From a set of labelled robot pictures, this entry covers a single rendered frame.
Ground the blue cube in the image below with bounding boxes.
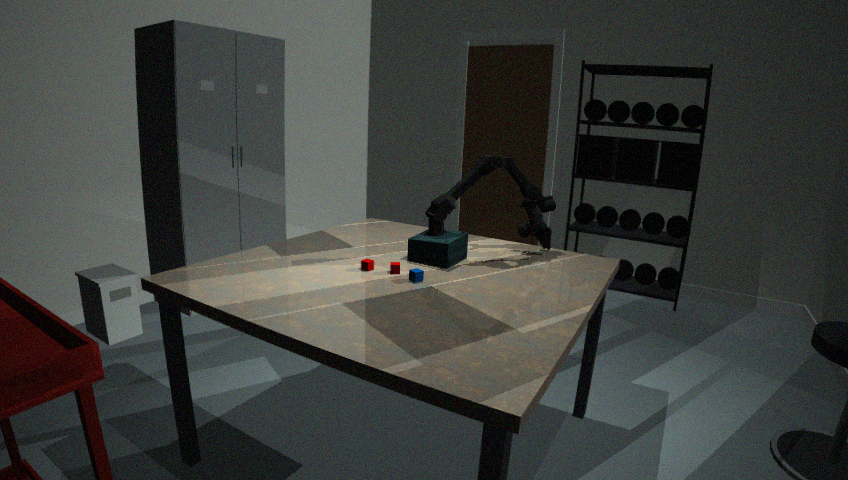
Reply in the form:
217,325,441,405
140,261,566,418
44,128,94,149
409,268,424,283

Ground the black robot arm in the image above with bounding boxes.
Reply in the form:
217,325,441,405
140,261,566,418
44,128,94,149
425,155,556,238

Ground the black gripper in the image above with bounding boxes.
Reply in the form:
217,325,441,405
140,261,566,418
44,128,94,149
528,212,552,250

